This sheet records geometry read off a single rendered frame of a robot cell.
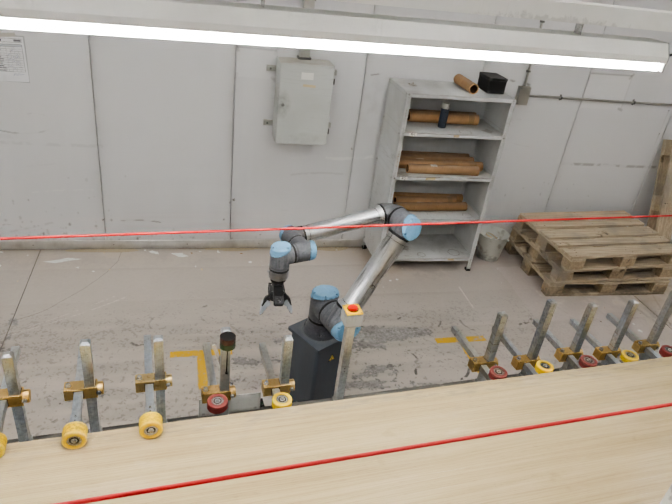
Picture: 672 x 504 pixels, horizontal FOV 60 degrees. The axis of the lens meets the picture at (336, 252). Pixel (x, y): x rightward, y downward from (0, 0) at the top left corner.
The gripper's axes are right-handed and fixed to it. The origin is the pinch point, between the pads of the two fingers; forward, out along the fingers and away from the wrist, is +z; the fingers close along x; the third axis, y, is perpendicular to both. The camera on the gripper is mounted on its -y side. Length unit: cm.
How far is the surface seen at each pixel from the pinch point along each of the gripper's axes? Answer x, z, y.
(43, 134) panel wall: 142, -3, 224
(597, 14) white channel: -70, -150, -68
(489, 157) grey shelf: -204, -7, 198
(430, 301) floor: -150, 94, 137
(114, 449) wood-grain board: 65, 4, -69
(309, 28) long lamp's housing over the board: 11, -141, -77
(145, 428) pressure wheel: 55, -2, -66
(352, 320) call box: -24, -25, -39
